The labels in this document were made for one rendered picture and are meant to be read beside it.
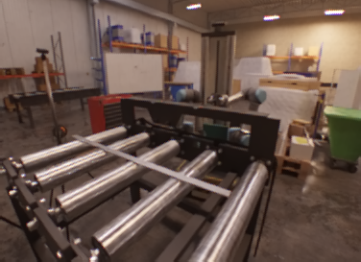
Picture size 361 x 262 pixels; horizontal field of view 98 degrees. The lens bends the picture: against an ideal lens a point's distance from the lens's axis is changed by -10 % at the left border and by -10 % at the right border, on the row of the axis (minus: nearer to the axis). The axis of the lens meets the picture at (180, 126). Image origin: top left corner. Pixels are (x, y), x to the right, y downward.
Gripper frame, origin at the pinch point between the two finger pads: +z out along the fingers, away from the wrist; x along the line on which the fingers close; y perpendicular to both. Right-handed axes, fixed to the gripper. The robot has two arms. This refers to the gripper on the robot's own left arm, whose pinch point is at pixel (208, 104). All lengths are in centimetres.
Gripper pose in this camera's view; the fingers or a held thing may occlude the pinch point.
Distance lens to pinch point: 127.2
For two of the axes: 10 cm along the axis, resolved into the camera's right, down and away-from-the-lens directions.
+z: -5.7, 2.5, -7.8
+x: 0.0, 9.5, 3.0
